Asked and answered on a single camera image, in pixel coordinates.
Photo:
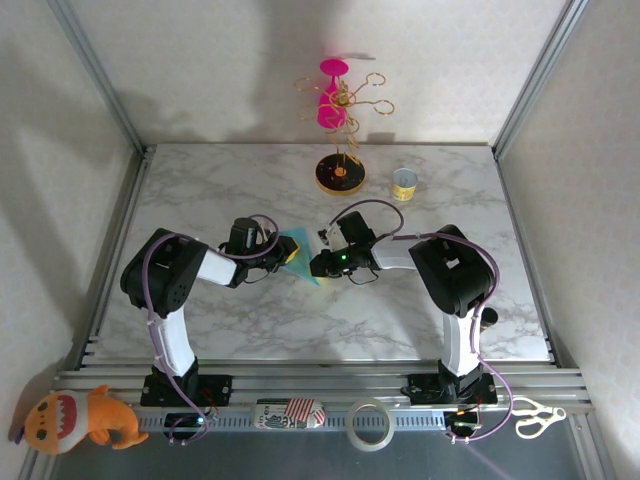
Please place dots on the aluminium frame rail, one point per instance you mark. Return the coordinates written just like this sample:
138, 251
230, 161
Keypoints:
325, 380

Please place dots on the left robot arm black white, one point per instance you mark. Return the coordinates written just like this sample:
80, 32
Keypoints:
165, 275

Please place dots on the small dark gold bottle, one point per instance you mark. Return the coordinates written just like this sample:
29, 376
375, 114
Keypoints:
489, 317

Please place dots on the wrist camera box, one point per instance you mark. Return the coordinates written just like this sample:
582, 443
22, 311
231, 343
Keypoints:
245, 232
355, 227

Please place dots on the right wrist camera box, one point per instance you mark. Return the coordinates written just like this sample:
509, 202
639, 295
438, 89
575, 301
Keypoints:
355, 227

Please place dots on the turquoise paper sheet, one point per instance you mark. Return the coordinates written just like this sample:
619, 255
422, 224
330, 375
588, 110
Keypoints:
302, 250

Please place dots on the aluminium frame post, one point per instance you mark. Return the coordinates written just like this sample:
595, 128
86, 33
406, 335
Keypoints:
540, 75
95, 75

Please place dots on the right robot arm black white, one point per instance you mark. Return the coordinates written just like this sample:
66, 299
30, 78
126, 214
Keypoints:
450, 270

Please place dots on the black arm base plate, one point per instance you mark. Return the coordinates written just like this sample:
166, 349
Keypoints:
425, 387
220, 387

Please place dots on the black controller board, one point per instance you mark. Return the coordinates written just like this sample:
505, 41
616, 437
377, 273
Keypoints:
185, 421
462, 421

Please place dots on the pink plastic wine glass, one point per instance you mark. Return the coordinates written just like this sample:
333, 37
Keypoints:
327, 115

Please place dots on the orange shark plush toy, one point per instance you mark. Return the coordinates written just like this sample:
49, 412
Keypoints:
60, 420

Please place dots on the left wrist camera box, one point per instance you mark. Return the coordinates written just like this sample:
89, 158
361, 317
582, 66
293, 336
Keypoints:
245, 232

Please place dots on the yellow tin can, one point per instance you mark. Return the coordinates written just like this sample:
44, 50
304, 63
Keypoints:
404, 187

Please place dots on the white scissors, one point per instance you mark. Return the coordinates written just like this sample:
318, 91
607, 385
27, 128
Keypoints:
532, 412

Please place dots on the clear tape roll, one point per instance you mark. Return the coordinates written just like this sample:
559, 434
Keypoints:
352, 430

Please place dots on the crumpled printed pouch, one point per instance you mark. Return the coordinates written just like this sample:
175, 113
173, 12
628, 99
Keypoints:
287, 414

